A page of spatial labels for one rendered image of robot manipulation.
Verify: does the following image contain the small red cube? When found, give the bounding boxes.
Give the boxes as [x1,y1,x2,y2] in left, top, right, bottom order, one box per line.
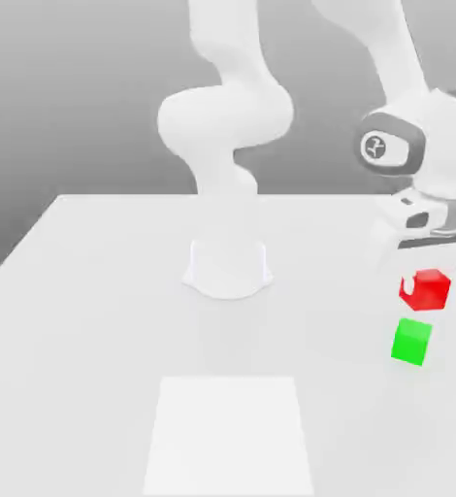
[398,268,453,313]

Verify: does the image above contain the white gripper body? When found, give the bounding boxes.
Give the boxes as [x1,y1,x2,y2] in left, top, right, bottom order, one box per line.
[375,229,456,276]

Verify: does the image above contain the small green cube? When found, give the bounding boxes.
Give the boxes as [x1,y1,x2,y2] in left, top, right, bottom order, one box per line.
[390,316,434,368]

